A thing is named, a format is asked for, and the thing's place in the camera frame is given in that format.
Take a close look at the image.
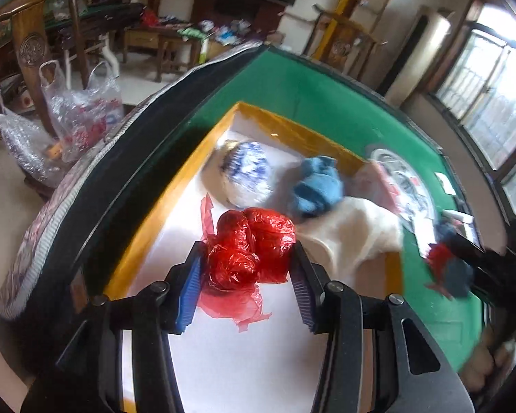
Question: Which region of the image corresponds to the small white red packet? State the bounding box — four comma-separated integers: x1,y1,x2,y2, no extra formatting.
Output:
350,160,400,214

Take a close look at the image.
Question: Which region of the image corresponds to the carved wooden chair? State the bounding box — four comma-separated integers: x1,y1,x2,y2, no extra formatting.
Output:
303,4,388,81

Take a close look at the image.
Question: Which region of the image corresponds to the clear plastic bag with items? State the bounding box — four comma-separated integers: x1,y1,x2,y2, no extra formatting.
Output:
39,60,125,163

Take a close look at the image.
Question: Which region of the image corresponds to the round mahjong table centre panel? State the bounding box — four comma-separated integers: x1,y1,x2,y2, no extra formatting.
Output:
367,145,436,232

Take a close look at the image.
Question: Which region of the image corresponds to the low wooden tv cabinet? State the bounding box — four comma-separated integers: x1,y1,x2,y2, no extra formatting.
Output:
122,17,251,64

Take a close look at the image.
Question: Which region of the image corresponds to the tall beige air conditioner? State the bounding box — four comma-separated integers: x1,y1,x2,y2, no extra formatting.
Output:
376,6,451,107

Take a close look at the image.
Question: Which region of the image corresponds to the red plastic bag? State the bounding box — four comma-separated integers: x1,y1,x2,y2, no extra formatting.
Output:
198,196,296,332

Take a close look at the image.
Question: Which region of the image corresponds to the white towel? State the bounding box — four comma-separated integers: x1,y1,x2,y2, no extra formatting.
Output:
295,197,404,284

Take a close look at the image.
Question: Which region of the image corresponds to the light blue knitted sock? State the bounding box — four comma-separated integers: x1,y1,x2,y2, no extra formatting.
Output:
289,156,344,218

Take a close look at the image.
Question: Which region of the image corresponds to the wooden stool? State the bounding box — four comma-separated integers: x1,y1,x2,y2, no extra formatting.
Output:
154,28,203,83

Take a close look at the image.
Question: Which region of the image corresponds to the white flat tissue pack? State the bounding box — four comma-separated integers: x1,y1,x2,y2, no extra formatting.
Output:
442,209,474,225

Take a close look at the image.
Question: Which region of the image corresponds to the white paper card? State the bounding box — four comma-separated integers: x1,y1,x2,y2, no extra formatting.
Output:
434,172,457,197

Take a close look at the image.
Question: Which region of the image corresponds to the yellow-rimmed white storage box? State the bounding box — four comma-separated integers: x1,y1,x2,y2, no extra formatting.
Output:
102,100,404,413

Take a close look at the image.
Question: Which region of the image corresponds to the window with metal bars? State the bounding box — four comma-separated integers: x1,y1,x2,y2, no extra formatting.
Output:
426,0,516,222

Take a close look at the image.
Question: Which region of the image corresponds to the blue white patterned cloth ball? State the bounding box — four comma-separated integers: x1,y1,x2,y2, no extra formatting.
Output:
219,140,273,209

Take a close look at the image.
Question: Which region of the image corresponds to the blue microfibre cloth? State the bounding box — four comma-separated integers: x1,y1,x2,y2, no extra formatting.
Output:
427,223,473,299

